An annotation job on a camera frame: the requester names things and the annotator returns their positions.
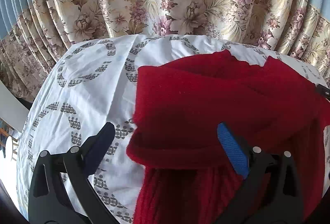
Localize red knitted sweater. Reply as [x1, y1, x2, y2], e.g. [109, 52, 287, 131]
[126, 50, 329, 223]

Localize floral and blue curtain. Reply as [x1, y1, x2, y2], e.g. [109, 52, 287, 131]
[1, 0, 329, 102]

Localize wooden chair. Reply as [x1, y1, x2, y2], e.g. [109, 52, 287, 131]
[1, 119, 21, 160]

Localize white furniture panel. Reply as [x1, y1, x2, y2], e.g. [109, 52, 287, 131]
[0, 81, 28, 132]

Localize white patterned bed sheet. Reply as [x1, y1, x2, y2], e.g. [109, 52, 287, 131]
[17, 35, 325, 223]

